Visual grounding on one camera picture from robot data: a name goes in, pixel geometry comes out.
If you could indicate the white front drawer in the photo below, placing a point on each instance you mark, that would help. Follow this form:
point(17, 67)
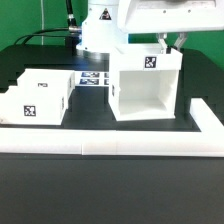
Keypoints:
point(38, 106)

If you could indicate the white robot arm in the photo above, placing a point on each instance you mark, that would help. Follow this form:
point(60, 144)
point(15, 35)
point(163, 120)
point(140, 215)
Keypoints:
point(109, 22)

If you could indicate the white drawer cabinet box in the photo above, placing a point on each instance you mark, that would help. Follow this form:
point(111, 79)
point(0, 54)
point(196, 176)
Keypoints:
point(143, 80)

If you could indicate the fiducial marker sheet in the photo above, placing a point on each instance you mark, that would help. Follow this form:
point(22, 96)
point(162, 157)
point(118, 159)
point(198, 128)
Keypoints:
point(91, 78)

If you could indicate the white drawer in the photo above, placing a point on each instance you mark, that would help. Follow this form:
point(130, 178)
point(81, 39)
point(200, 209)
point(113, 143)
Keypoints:
point(60, 80)
point(38, 106)

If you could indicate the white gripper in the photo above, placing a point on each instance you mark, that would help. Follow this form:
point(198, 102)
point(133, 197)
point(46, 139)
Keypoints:
point(169, 16)

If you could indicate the white L-shaped border fence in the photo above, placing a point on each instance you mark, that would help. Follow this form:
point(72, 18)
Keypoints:
point(208, 141)

